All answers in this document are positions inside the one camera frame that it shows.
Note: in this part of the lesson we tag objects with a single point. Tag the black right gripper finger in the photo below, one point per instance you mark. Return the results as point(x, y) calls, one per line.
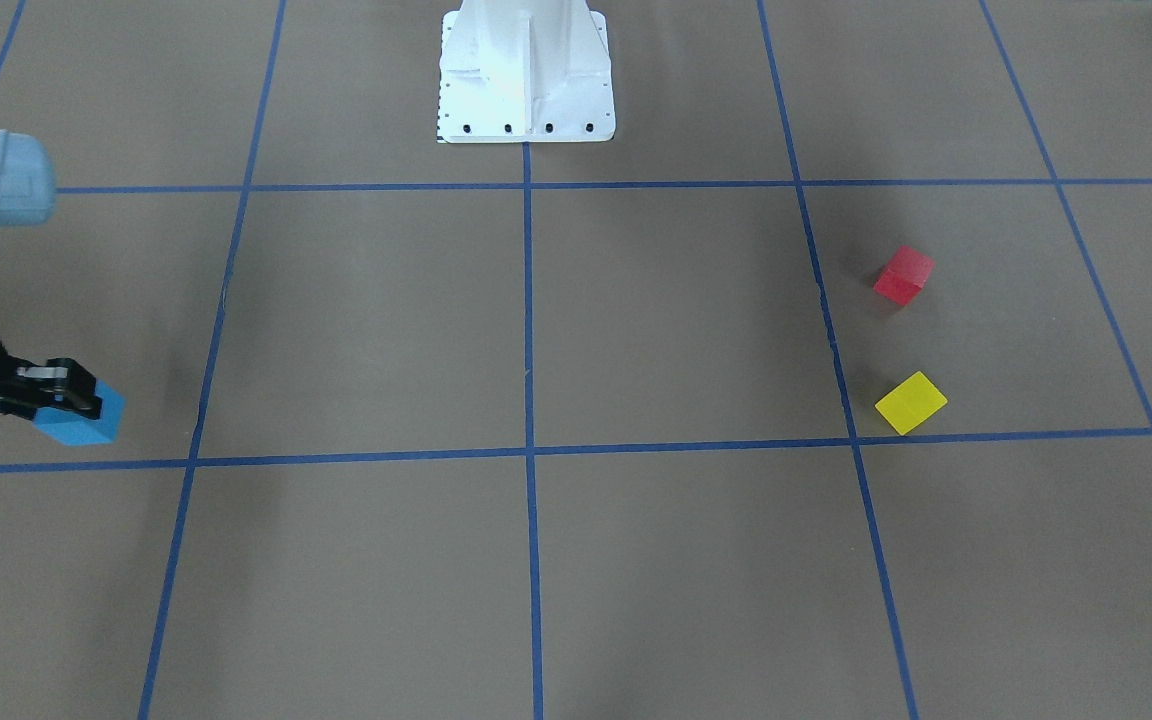
point(60, 384)

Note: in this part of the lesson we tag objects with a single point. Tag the yellow foam block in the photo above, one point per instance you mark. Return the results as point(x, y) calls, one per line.
point(912, 402)

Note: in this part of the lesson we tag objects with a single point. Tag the red foam block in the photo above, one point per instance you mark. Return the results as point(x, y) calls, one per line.
point(904, 276)

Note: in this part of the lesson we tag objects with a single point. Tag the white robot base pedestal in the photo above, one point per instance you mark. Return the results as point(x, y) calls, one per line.
point(525, 72)

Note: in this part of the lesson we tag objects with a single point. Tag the blue foam block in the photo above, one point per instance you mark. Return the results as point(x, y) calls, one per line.
point(74, 430)

